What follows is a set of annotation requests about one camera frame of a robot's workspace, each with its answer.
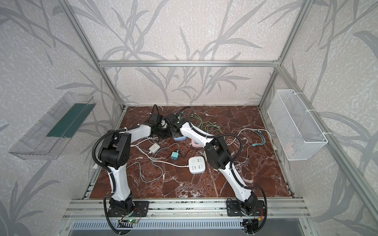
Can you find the white wire mesh basket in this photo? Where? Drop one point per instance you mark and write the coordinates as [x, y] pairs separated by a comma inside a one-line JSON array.
[[298, 133]]

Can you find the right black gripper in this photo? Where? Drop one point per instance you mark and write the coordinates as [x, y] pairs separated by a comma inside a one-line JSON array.
[[171, 120]]

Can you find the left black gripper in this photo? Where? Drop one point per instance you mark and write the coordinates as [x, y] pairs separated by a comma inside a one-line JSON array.
[[162, 130]]

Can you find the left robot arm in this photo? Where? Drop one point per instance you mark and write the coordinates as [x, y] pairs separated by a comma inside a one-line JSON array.
[[112, 151]]

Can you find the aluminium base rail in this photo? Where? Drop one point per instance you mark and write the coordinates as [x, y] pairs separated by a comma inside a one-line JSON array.
[[201, 208]]

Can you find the teal charger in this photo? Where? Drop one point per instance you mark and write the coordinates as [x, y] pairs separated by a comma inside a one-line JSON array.
[[175, 155]]

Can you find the blue power strip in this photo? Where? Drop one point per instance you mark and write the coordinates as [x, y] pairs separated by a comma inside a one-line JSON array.
[[181, 138]]

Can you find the pink power strip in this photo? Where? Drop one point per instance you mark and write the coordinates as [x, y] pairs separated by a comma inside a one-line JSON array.
[[195, 144]]

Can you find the clear plastic wall tray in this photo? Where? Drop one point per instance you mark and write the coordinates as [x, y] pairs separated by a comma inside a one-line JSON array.
[[51, 134]]

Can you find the white power strip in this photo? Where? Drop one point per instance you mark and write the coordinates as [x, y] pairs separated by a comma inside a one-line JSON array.
[[197, 165]]

